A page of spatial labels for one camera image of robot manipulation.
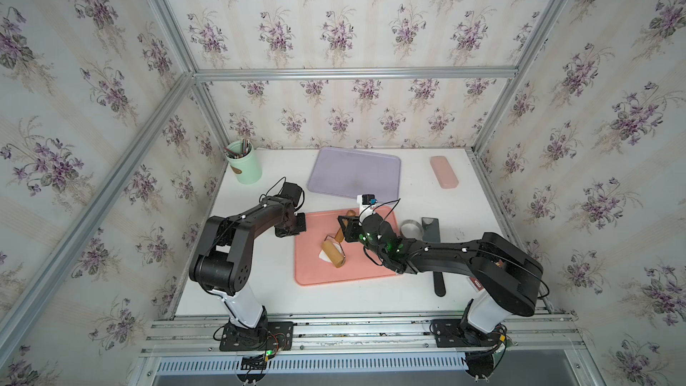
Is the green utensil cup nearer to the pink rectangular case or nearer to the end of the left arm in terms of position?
the end of the left arm

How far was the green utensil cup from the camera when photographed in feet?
3.29

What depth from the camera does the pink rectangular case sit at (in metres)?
1.10
